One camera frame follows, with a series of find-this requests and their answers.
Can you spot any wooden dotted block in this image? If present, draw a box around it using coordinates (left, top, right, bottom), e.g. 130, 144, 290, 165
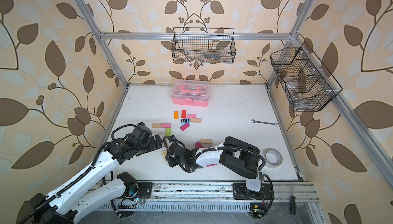
199, 139, 213, 145

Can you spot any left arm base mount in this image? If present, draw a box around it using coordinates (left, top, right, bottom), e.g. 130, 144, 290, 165
113, 182, 153, 209

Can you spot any black wire basket right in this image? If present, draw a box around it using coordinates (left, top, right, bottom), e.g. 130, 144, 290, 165
270, 42, 342, 112

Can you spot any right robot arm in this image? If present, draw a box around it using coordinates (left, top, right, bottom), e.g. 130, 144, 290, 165
163, 135, 274, 200

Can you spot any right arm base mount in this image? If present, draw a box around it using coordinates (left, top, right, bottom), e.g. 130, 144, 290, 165
232, 183, 275, 201

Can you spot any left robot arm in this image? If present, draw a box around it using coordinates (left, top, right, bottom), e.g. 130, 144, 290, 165
16, 122, 163, 224

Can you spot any silver wrench on table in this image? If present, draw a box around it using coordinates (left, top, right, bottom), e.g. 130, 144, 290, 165
251, 119, 278, 126

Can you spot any wooden block horizontal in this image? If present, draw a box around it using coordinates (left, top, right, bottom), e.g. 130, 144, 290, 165
190, 118, 202, 123

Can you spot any black wire basket back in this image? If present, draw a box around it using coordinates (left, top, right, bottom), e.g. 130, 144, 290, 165
171, 27, 236, 64

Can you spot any white tape roll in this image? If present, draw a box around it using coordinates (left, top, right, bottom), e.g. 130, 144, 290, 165
263, 148, 283, 169

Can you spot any blue striped block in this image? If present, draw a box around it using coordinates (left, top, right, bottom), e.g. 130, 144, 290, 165
181, 118, 190, 124

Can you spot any black wire basket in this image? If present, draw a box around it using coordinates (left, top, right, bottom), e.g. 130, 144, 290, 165
270, 42, 342, 112
171, 27, 236, 64

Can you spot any pink plastic storage box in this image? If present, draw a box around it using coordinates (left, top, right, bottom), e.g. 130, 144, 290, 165
171, 80, 210, 107

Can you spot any aluminium frame rail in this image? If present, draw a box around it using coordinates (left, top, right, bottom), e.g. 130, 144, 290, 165
55, 179, 326, 224

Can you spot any lime green block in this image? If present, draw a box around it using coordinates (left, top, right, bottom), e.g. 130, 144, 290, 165
165, 128, 172, 136

